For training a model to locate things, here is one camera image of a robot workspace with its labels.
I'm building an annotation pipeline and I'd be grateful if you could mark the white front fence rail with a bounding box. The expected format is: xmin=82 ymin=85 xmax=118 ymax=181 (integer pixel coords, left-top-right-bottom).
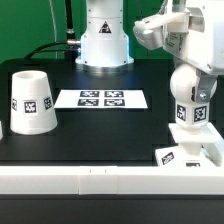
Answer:
xmin=0 ymin=166 xmax=224 ymax=195

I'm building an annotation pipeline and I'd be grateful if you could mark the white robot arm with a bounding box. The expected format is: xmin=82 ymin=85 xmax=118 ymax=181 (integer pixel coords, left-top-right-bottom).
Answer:
xmin=76 ymin=0 xmax=224 ymax=103

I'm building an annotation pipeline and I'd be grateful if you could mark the white lamp bulb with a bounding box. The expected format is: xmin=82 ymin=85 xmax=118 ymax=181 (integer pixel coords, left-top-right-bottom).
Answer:
xmin=170 ymin=64 xmax=209 ymax=130

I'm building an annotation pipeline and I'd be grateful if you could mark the black upright cable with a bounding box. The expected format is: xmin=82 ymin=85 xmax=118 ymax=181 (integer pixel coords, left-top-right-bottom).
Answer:
xmin=64 ymin=0 xmax=76 ymax=62

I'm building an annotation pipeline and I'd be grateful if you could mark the white sheet with markers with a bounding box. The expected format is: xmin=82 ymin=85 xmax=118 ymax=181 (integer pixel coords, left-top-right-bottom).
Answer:
xmin=55 ymin=90 xmax=148 ymax=109

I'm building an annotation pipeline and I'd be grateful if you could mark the white block at left edge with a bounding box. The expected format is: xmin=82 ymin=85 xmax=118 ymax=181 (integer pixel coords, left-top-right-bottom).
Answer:
xmin=0 ymin=121 xmax=3 ymax=141

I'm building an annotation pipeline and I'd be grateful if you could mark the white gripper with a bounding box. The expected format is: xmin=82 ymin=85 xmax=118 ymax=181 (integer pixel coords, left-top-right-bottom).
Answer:
xmin=133 ymin=0 xmax=224 ymax=104

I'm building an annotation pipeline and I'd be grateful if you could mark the white lamp shade cone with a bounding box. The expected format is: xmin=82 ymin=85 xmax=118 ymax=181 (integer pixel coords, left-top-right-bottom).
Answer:
xmin=10 ymin=70 xmax=57 ymax=135

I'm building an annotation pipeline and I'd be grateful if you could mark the white lamp base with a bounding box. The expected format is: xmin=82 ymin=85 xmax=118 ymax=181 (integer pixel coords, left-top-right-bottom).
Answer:
xmin=155 ymin=122 xmax=224 ymax=168

